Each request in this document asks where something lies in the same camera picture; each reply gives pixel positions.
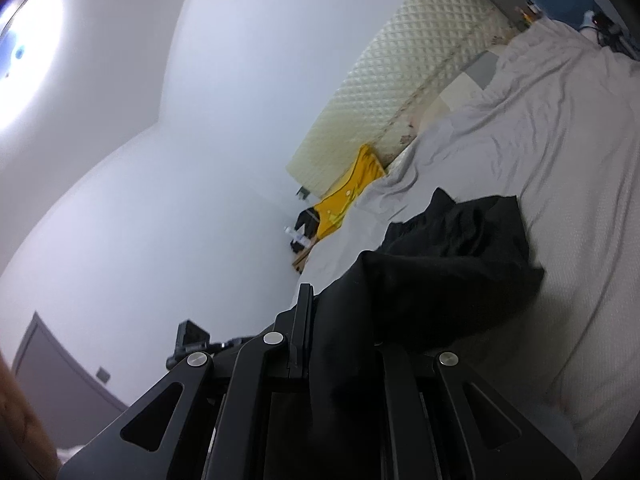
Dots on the wall light switch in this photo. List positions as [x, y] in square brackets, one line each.
[103, 374]

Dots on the bed with grey duvet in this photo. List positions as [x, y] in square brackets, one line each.
[525, 135]

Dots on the yellow crown print pillow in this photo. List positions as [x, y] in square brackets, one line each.
[345, 200]

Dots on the white dotted bed sheet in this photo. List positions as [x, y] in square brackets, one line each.
[600, 310]

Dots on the wooden nightstand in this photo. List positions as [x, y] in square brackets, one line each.
[301, 260]

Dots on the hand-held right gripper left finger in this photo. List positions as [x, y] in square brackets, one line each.
[250, 410]

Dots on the black bag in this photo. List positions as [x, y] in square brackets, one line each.
[307, 222]

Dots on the cluster of small bottles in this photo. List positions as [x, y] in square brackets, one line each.
[527, 12]

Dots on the beige grey patchwork pillow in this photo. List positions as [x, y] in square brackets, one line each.
[465, 85]

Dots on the black puffer jacket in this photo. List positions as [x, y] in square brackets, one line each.
[440, 280]

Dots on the black clamp device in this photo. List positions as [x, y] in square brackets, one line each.
[610, 30]

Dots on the grey door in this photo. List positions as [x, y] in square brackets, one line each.
[55, 385]

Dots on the cream quilted headboard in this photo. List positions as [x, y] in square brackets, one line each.
[410, 60]

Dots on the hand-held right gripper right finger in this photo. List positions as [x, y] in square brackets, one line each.
[450, 410]

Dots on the ceiling lamp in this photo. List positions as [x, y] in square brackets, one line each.
[35, 50]

